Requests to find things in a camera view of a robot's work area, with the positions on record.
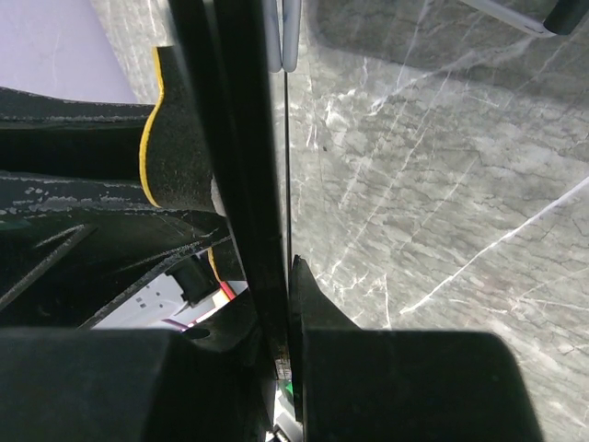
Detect yellow bone-shaped eraser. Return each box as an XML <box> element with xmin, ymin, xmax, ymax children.
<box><xmin>138</xmin><ymin>45</ymin><xmax>231</xmax><ymax>300</ymax></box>

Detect small white whiteboard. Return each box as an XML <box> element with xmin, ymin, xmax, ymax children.
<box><xmin>169</xmin><ymin>1</ymin><xmax>292</xmax><ymax>379</ymax></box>

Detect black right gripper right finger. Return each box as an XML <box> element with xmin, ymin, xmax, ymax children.
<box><xmin>290</xmin><ymin>257</ymin><xmax>543</xmax><ymax>441</ymax></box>

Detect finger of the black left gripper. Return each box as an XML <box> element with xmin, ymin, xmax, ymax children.
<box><xmin>1</xmin><ymin>87</ymin><xmax>153</xmax><ymax>181</ymax></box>
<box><xmin>1</xmin><ymin>171</ymin><xmax>231</xmax><ymax>327</ymax></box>

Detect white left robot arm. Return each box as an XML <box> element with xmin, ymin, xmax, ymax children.
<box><xmin>1</xmin><ymin>88</ymin><xmax>241</xmax><ymax>329</ymax></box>

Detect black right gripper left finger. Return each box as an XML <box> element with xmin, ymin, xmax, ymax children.
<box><xmin>1</xmin><ymin>293</ymin><xmax>275</xmax><ymax>441</ymax></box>

